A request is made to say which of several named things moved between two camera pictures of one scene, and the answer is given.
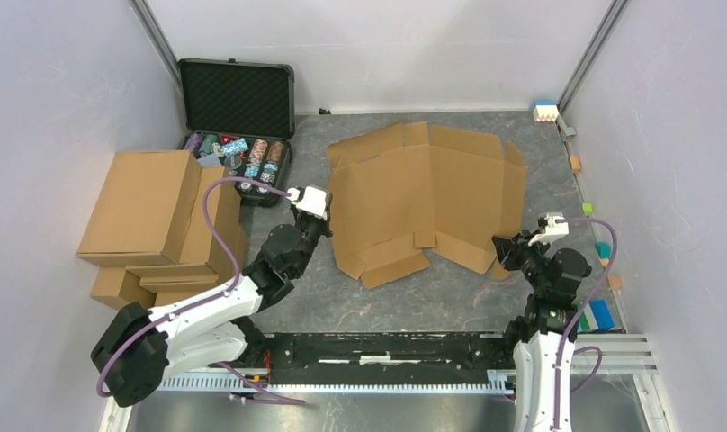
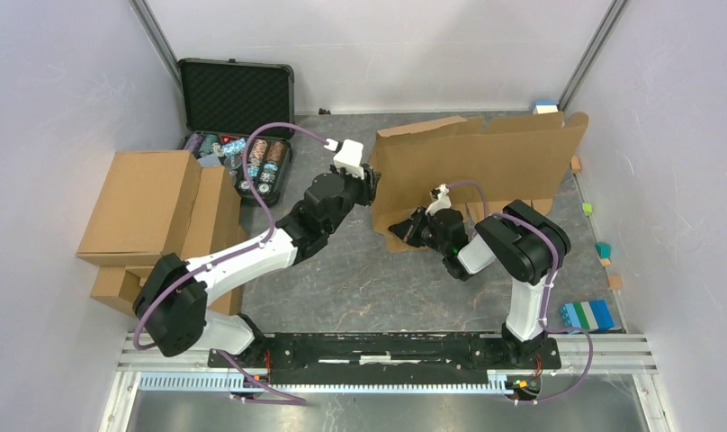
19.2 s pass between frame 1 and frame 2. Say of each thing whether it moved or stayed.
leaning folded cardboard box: stayed
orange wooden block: stayed
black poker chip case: stayed
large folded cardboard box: stayed
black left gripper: moved
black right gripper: moved
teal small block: stayed
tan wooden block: stayed
